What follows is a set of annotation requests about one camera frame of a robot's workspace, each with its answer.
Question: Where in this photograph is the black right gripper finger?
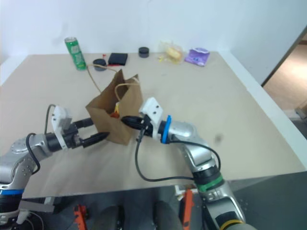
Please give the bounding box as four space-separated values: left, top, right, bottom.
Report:
121 115 143 123
122 120 144 130

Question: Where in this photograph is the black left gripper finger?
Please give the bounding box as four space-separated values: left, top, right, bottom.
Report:
81 132 111 148
72 117 94 129

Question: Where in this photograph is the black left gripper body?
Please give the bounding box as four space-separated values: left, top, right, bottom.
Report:
61 123 84 150

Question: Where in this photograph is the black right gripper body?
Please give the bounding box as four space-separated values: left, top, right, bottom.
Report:
138 115 154 138

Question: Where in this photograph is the brown paper bag with handles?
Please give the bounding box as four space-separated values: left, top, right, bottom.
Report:
85 64 144 146

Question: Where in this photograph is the bread in clear plastic bag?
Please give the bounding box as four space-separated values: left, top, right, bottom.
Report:
159 40 185 65

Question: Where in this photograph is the black round container grey base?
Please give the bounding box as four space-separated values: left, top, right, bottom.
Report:
138 46 150 58
93 58 107 72

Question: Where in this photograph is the black flat box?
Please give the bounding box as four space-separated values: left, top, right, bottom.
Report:
107 52 129 66

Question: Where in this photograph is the green drink can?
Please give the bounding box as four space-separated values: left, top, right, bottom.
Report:
64 36 87 71

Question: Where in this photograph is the grey metal table beam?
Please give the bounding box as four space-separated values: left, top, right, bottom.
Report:
18 197 55 214

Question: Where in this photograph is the orange clamp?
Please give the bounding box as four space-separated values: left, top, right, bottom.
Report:
72 204 90 230
182 189 195 229

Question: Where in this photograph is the purple snack packet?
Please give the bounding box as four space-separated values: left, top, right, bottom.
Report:
184 47 211 67

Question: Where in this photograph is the white plastic device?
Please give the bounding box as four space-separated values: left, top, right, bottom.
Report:
0 207 30 226

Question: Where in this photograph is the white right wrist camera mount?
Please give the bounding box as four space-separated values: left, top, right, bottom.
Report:
139 96 164 140

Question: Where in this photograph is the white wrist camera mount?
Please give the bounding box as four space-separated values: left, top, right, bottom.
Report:
51 104 74 150
139 96 164 140

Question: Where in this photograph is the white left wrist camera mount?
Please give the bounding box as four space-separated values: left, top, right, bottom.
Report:
51 104 74 150

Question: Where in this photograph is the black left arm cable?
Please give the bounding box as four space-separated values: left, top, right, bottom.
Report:
25 103 57 173

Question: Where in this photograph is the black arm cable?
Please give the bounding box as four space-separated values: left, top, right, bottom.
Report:
25 103 57 173
134 124 222 183

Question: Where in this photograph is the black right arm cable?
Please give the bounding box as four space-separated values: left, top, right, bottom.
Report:
134 124 222 183

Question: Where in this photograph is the white table bracket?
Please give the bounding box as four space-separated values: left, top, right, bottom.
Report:
176 184 193 201

